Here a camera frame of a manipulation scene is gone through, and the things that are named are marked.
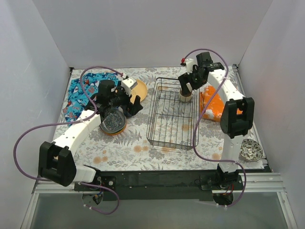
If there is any yellow round plate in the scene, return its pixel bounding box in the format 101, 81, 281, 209
130, 79, 148, 104

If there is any beige brown ceramic cup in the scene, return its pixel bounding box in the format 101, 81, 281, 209
179, 90, 193, 103

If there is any black wire dish rack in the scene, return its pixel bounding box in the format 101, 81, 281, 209
146, 77, 200, 150

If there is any pink patterned bowl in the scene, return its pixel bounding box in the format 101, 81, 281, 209
239, 138, 263, 162

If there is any dark blue mug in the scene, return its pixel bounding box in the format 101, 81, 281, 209
121, 106, 133, 118

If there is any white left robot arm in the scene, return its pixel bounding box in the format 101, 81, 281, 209
38, 77, 143, 191

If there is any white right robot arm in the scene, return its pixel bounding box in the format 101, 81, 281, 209
178, 48, 254, 190

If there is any floral patterned table mat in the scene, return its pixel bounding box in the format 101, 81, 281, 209
45, 64, 267, 172

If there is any blue shark print cloth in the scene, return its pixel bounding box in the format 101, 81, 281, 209
62, 73, 119, 122

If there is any orange white folded cloth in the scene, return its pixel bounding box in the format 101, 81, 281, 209
200, 85, 224, 122

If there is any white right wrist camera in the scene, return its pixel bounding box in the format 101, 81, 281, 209
180, 58, 196, 74

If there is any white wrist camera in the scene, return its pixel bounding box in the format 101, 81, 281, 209
121, 77, 138, 96
180, 58, 196, 74

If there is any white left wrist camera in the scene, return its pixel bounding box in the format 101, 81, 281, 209
121, 77, 138, 96

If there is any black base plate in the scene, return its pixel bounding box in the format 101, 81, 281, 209
73, 170, 245, 201

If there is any aluminium frame rail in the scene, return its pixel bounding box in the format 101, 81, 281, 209
33, 173, 285, 193

